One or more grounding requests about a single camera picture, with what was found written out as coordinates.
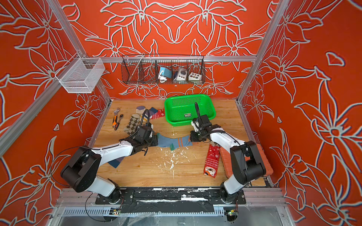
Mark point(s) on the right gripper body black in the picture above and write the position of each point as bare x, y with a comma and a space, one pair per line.
197, 136

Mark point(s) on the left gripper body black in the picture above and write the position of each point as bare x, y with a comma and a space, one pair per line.
152, 142

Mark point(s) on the blue striped sock orange cuff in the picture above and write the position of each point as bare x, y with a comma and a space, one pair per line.
173, 143

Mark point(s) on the cream striped sock purple toe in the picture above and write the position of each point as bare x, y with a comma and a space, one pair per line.
116, 162

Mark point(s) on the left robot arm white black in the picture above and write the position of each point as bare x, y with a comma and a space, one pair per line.
81, 171

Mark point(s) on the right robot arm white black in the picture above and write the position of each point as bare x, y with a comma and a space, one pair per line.
247, 157

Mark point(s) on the brown argyle sock far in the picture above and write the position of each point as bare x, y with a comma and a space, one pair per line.
134, 121

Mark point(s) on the red snowflake sock far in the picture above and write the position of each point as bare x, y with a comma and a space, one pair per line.
159, 114

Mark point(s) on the green plastic basket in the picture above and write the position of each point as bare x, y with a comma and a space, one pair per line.
181, 110

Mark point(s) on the red black ratchet wrench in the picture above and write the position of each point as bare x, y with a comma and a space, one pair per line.
118, 122

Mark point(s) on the orange plastic tool case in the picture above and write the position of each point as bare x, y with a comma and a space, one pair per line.
227, 162

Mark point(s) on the red christmas sock near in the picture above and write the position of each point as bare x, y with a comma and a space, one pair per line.
212, 160

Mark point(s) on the white box with dots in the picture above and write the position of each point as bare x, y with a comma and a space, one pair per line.
194, 77

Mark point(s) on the white device with dial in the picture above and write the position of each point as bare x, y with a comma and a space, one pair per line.
181, 75

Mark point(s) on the teal box in basket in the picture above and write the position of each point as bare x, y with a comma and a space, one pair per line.
165, 72

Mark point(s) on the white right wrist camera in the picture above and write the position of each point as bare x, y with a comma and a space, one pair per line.
195, 124

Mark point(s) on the orange handled adjustable wrench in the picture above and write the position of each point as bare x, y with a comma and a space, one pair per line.
115, 117

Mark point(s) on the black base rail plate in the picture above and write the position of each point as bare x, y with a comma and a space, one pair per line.
174, 200

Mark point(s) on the clear acrylic wall box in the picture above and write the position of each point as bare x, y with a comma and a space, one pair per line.
80, 77

